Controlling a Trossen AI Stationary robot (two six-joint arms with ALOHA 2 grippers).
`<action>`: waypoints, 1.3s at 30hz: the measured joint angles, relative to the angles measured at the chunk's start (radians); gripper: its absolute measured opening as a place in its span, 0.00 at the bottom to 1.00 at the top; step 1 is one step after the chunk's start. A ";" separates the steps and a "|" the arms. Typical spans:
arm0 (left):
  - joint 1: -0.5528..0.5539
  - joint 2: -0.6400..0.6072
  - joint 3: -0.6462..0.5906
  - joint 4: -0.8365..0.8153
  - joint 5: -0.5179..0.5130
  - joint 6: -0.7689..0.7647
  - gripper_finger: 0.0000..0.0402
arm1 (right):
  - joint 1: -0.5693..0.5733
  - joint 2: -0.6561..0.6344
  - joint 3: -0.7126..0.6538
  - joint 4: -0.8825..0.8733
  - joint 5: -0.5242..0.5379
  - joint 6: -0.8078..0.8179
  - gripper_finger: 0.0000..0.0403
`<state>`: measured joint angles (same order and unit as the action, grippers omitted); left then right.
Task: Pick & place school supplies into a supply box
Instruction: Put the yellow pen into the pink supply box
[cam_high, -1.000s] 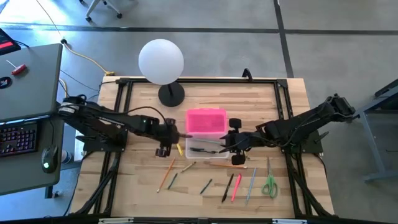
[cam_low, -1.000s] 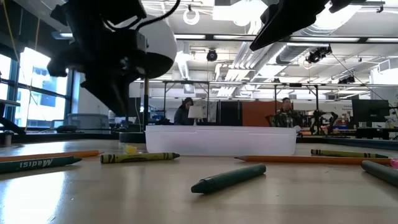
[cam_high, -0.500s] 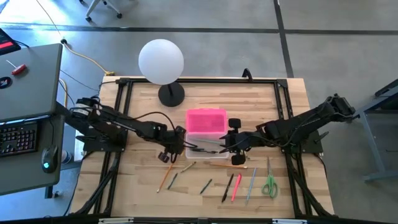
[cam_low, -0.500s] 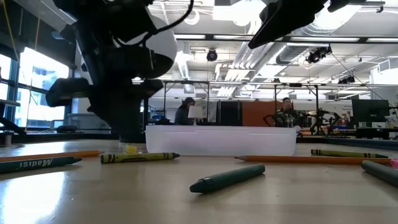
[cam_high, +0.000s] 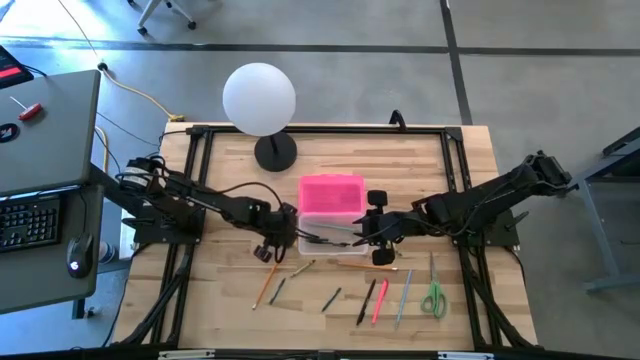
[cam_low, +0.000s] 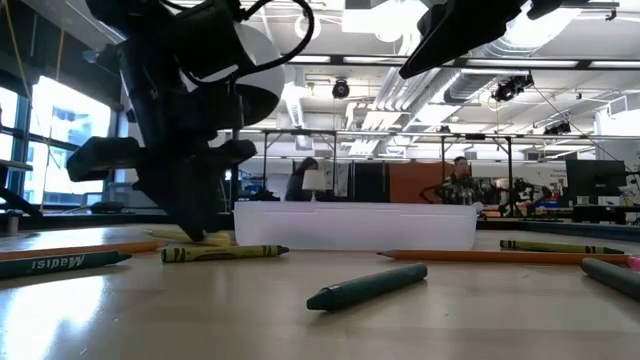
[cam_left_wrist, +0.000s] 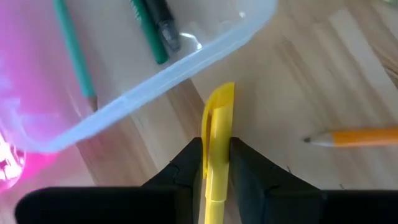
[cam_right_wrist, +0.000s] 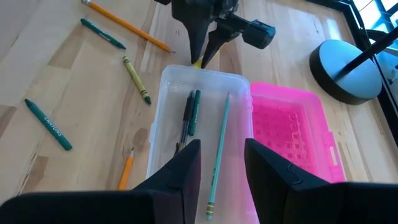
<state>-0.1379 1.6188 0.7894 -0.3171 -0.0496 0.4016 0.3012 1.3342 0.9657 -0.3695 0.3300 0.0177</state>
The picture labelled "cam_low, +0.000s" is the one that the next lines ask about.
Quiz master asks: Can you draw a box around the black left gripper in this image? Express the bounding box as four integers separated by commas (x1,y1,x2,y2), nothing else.
66,19,259,243

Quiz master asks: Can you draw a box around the yellow crayon black print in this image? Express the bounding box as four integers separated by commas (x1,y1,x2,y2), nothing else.
499,239,626,255
160,244,291,265

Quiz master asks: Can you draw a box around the orange pencil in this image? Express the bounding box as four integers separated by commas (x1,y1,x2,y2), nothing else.
0,241,165,262
377,249,633,267

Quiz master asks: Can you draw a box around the green printed pencil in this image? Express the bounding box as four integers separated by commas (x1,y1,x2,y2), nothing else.
0,250,133,281

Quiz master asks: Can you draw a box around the clear pencil box pink lid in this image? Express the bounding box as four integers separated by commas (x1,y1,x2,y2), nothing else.
233,201,478,251

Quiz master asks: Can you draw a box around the small dark pencil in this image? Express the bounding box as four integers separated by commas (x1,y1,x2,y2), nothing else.
306,263,429,312

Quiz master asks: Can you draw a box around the black pen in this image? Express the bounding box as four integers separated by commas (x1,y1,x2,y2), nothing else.
580,257,640,302

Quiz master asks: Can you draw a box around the person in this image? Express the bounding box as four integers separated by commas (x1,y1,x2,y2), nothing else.
284,156,320,203
433,155,485,207

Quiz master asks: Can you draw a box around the large window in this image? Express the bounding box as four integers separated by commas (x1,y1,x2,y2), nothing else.
0,74,114,207

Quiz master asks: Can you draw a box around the orange partition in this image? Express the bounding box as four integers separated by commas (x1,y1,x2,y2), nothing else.
389,162,456,204

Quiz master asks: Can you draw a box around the black monitor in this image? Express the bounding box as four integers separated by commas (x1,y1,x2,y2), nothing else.
565,159,628,201

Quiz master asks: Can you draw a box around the black hanging camera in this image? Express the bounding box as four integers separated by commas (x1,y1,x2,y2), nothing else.
491,73,534,104

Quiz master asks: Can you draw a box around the black aluminium table frame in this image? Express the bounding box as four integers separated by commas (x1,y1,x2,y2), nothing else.
0,159,640,242

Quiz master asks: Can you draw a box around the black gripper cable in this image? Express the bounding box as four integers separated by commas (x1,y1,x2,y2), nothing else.
227,0,316,84

